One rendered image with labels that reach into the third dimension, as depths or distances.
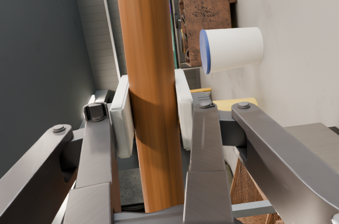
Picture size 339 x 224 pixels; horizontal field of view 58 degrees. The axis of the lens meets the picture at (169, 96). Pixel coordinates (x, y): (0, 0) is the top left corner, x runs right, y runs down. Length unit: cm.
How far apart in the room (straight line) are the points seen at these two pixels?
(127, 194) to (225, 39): 350
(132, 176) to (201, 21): 325
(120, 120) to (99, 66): 899
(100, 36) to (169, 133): 875
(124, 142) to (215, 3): 422
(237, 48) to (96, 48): 610
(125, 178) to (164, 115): 589
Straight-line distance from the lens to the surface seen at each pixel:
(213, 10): 435
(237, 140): 16
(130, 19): 18
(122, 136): 17
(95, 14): 887
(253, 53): 353
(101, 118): 16
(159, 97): 18
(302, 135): 215
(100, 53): 904
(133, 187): 590
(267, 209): 144
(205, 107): 15
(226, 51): 341
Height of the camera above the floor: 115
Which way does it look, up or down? 1 degrees down
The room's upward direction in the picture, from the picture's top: 97 degrees counter-clockwise
